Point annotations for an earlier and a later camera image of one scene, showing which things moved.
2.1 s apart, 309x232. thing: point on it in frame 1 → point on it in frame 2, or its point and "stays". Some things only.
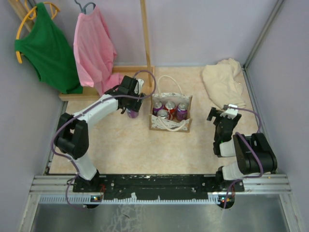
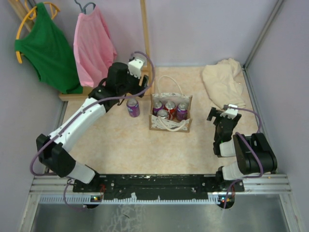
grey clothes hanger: (83, 9) stays
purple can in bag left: (158, 106) stays
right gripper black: (214, 112) stays
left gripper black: (134, 106) → (138, 88)
